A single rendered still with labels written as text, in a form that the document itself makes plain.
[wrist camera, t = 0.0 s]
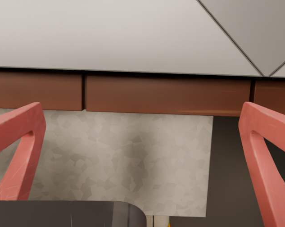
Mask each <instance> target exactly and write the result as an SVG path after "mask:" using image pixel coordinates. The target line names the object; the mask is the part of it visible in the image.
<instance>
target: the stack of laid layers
mask: <svg viewBox="0 0 285 227"><path fill-rule="evenodd" d="M198 2H199V1H198ZM199 3H200V2H199ZM201 5H202V4H201ZM202 6H203V5H202ZM206 11H207V10H206ZM207 12H208V11H207ZM209 14H210V13H209ZM210 15H211V14H210ZM212 18H213V17H212ZM213 19H214V18H213ZM215 21H216V20H215ZM217 24H218V23H217ZM218 25H219V24H218ZM219 26H220V25H219ZM220 27H221V26H220ZM222 30H223V29H222ZM223 31H224V30H223ZM225 33H226V32H225ZM226 34H227V33H226ZM230 39H231V38H230ZM231 40H232V39H231ZM236 46H237V45H236ZM238 48H239V47H238ZM239 49H240V48H239ZM241 52H242V51H241ZM243 54H244V53H243ZM244 55H245V54H244ZM246 58H247V57H246ZM247 59H248V58H247ZM249 61H250V60H249ZM251 64H252V63H251ZM284 64H285V63H284ZM252 65H253V64H252ZM254 67H255V66H254ZM280 67H281V66H280ZM255 68H256V67H255ZM277 70H278V69H277ZM259 73H260V72H259ZM260 74H261V73H260ZM262 76H263V75H262ZM270 76H271V75H270ZM270 76H269V77H270ZM263 77H264V76H263Z"/></svg>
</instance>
